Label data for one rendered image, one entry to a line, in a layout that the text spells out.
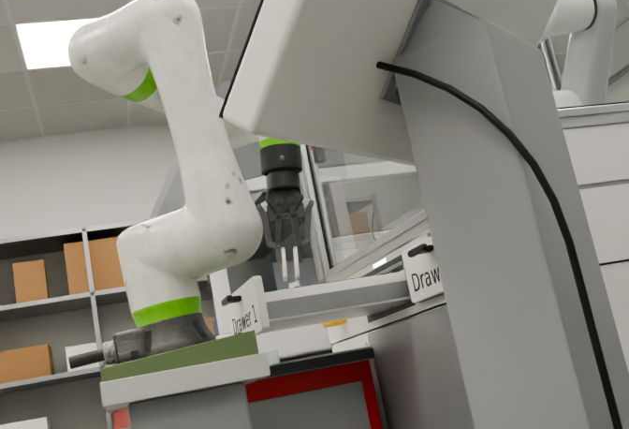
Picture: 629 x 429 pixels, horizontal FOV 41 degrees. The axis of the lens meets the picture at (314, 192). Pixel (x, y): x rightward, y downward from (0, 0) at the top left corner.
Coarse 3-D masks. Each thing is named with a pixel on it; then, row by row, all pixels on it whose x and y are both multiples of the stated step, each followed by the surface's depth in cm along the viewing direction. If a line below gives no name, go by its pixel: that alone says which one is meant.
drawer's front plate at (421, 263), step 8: (424, 240) 169; (408, 248) 177; (416, 256) 173; (424, 256) 170; (432, 256) 166; (408, 264) 177; (416, 264) 174; (424, 264) 170; (432, 264) 166; (408, 272) 178; (416, 272) 174; (424, 272) 170; (432, 272) 167; (408, 280) 178; (416, 280) 175; (424, 280) 171; (432, 280) 167; (440, 280) 164; (416, 288) 175; (424, 288) 171; (432, 288) 168; (440, 288) 164; (416, 296) 175; (424, 296) 172; (432, 296) 170
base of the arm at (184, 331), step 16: (160, 320) 151; (176, 320) 151; (192, 320) 153; (128, 336) 151; (144, 336) 152; (160, 336) 150; (176, 336) 150; (192, 336) 150; (208, 336) 153; (96, 352) 151; (112, 352) 150; (128, 352) 149; (144, 352) 150; (160, 352) 148
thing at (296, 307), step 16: (400, 272) 184; (288, 288) 176; (304, 288) 177; (320, 288) 178; (336, 288) 179; (352, 288) 179; (368, 288) 180; (384, 288) 181; (400, 288) 182; (272, 304) 173; (288, 304) 174; (304, 304) 175; (320, 304) 176; (336, 304) 177; (352, 304) 178; (368, 304) 180; (384, 304) 185; (400, 304) 193; (272, 320) 173; (288, 320) 178; (304, 320) 186; (320, 320) 194; (336, 320) 203
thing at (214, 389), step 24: (240, 360) 144; (264, 360) 145; (120, 384) 139; (144, 384) 140; (168, 384) 140; (192, 384) 141; (216, 384) 142; (240, 384) 147; (144, 408) 142; (168, 408) 143; (192, 408) 144; (216, 408) 145; (240, 408) 146
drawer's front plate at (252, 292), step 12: (240, 288) 184; (252, 288) 174; (252, 300) 175; (264, 300) 172; (228, 312) 198; (240, 312) 187; (252, 312) 176; (264, 312) 171; (252, 324) 177; (264, 324) 170
